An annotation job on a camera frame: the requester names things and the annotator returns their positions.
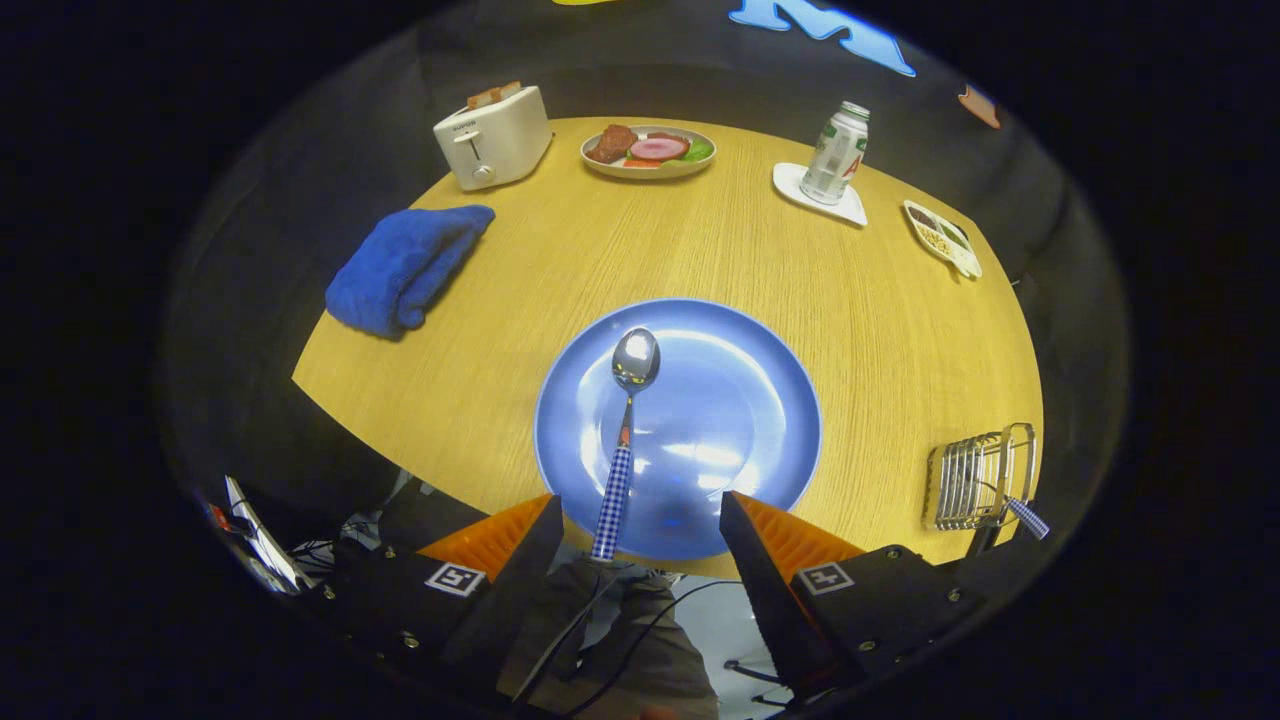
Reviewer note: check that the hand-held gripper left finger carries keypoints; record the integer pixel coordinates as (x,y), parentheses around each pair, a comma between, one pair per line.
(520,590)

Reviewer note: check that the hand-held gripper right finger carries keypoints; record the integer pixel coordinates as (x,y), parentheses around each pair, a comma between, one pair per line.
(765,600)

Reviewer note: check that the black stand legs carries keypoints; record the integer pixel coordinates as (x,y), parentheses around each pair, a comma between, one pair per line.
(750,668)

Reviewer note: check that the person's grey trousers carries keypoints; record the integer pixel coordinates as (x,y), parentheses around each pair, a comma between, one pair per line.
(650,670)

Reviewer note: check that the blue round plate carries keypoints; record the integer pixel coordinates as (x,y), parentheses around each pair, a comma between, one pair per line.
(740,400)

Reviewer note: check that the blue folded towel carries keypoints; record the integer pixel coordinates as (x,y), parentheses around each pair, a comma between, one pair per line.
(400,270)

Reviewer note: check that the white divided snack tray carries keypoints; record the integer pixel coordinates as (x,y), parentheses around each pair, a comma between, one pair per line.
(940,240)

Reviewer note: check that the white square coaster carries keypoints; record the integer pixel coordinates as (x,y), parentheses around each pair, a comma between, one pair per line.
(787,183)

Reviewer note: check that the oval food plate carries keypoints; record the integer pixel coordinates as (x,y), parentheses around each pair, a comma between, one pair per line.
(650,174)

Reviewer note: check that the white green drink bottle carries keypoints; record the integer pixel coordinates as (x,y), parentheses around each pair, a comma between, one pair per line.
(835,160)

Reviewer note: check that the white toaster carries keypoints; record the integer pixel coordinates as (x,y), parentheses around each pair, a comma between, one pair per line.
(500,140)

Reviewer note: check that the green lettuce leaf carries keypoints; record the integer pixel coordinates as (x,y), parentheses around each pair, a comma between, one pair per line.
(700,150)

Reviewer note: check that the large brown meat piece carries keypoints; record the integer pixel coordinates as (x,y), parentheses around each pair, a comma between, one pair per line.
(610,144)

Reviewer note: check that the pink ham slice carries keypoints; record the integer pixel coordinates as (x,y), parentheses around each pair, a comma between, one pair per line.
(658,149)

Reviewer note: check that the small brown meat piece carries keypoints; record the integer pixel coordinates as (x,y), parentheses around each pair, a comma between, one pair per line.
(672,136)

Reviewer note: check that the toast slice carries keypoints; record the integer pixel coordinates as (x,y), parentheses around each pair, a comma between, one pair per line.
(482,98)
(509,91)

